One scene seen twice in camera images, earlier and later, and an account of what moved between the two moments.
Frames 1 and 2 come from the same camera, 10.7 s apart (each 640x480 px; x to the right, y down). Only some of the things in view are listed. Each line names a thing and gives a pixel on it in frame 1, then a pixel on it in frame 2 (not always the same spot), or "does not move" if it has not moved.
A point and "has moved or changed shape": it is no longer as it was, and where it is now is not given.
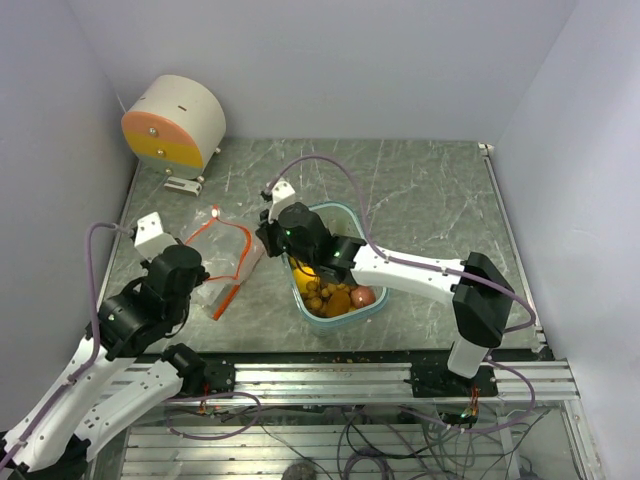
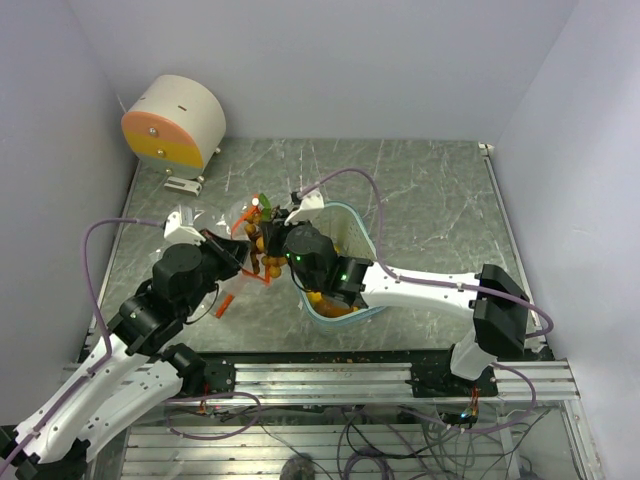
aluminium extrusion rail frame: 360,420 does not move
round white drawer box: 175,125 does not move
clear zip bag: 228,253 has moved or changed shape
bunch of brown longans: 315,296 → 259,253
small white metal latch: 183,185 does not move
